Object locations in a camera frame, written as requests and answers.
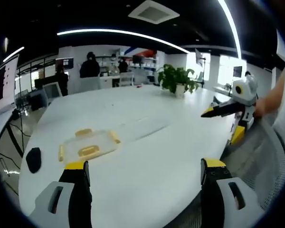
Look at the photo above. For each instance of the white ceiling air vent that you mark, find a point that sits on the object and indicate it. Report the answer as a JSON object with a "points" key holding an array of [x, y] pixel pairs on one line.
{"points": [[154, 11]]}

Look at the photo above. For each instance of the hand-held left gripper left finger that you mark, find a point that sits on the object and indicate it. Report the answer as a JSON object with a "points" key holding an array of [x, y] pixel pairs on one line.
{"points": [[61, 190]]}

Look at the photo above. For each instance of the large white display board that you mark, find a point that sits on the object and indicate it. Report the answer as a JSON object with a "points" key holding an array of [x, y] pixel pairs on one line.
{"points": [[3, 83]]}

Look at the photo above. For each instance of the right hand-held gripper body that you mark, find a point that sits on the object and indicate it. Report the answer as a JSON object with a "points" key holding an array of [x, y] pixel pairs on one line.
{"points": [[245, 95]]}

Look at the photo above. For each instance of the monitor on tall stand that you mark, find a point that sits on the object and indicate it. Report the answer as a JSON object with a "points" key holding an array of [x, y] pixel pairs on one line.
{"points": [[199, 58]]}

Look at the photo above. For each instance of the green potted plant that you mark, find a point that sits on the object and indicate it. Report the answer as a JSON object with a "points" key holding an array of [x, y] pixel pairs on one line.
{"points": [[177, 78]]}

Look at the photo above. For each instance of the small wall monitor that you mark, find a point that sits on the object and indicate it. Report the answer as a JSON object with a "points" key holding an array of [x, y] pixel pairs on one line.
{"points": [[237, 71]]}

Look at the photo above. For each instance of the long ceiling light strip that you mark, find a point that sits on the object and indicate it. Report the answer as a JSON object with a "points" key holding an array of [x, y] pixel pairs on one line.
{"points": [[232, 26], [123, 34]]}

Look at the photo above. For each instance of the grey mesh office chair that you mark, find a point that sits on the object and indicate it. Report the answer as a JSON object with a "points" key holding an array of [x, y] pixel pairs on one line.
{"points": [[263, 152]]}

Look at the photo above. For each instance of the short ceiling light strip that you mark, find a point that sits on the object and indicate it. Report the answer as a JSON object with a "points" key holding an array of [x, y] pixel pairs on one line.
{"points": [[13, 54]]}

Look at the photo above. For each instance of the black tripod stand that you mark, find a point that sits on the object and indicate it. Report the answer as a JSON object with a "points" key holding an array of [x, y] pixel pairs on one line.
{"points": [[21, 123]]}

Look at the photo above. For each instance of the white storage shelf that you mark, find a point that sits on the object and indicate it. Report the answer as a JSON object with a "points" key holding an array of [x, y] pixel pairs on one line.
{"points": [[145, 66]]}

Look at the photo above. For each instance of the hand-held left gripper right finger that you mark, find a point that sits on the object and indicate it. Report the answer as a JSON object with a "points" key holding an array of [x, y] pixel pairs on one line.
{"points": [[218, 190]]}

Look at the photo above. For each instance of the white office chair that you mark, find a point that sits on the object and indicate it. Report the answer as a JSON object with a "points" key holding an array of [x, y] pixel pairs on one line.
{"points": [[90, 82], [52, 89], [126, 79]]}

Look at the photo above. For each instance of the clear container with yellow clips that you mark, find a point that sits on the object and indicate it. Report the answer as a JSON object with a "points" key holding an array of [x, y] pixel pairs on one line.
{"points": [[90, 145]]}

